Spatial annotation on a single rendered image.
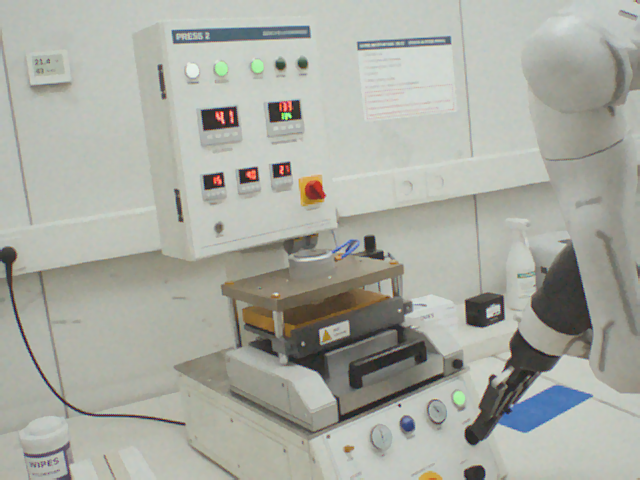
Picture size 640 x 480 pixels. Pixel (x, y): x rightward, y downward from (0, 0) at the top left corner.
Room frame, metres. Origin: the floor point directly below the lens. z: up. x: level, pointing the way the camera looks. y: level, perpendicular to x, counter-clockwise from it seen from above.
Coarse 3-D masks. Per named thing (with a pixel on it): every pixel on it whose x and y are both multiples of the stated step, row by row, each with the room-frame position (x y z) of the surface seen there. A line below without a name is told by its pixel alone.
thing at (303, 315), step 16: (304, 304) 1.22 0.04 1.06; (320, 304) 1.21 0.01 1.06; (336, 304) 1.20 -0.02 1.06; (352, 304) 1.19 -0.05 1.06; (368, 304) 1.19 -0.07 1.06; (256, 320) 1.20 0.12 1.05; (272, 320) 1.15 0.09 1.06; (288, 320) 1.13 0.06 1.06; (304, 320) 1.12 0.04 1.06; (272, 336) 1.16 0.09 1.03; (288, 336) 1.12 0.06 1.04
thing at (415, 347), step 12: (396, 348) 1.08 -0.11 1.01; (408, 348) 1.09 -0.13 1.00; (420, 348) 1.10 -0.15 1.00; (360, 360) 1.04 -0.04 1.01; (372, 360) 1.05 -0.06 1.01; (384, 360) 1.06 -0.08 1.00; (396, 360) 1.07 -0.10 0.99; (420, 360) 1.11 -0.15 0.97; (348, 372) 1.04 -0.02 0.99; (360, 372) 1.03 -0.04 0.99; (360, 384) 1.03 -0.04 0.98
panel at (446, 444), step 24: (456, 384) 1.14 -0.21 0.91; (384, 408) 1.05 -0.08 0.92; (408, 408) 1.07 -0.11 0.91; (456, 408) 1.11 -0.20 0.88; (336, 432) 0.99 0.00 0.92; (360, 432) 1.01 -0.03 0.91; (408, 432) 1.04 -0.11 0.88; (432, 432) 1.07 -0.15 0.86; (456, 432) 1.09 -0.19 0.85; (336, 456) 0.97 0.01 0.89; (360, 456) 0.99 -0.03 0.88; (384, 456) 1.01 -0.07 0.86; (408, 456) 1.03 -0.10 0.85; (432, 456) 1.05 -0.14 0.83; (456, 456) 1.07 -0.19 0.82; (480, 456) 1.09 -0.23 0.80
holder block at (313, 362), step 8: (368, 336) 1.20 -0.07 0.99; (256, 344) 1.22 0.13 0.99; (344, 344) 1.17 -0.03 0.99; (272, 352) 1.17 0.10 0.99; (320, 352) 1.14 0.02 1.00; (288, 360) 1.13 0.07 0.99; (296, 360) 1.12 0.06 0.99; (304, 360) 1.11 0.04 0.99; (312, 360) 1.12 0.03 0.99; (320, 360) 1.13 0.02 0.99; (312, 368) 1.12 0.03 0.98; (320, 368) 1.13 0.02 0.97
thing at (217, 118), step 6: (210, 114) 1.27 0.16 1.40; (216, 114) 1.28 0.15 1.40; (222, 114) 1.29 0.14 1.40; (228, 114) 1.29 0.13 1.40; (210, 120) 1.27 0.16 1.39; (216, 120) 1.28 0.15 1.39; (222, 120) 1.29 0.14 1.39; (228, 120) 1.29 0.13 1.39; (234, 120) 1.30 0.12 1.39; (210, 126) 1.27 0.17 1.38; (216, 126) 1.28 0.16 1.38; (222, 126) 1.29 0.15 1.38
